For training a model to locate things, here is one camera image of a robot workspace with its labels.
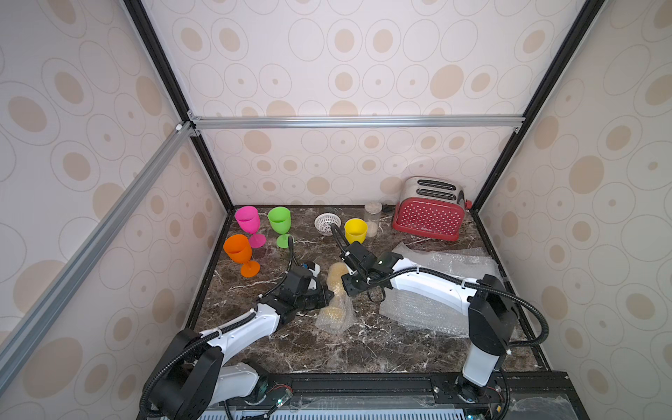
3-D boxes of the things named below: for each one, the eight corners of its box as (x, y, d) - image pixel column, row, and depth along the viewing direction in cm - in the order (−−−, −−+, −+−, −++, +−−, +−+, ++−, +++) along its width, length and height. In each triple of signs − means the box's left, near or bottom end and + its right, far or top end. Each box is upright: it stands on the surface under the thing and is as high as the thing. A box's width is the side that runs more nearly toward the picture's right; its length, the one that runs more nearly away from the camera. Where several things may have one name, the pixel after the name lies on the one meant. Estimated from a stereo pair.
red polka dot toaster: (392, 234, 113) (399, 203, 98) (394, 205, 124) (401, 173, 110) (455, 243, 110) (472, 212, 95) (451, 212, 121) (466, 180, 107)
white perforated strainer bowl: (312, 228, 115) (311, 220, 111) (327, 216, 120) (326, 208, 115) (327, 239, 111) (326, 231, 107) (341, 226, 116) (341, 218, 112)
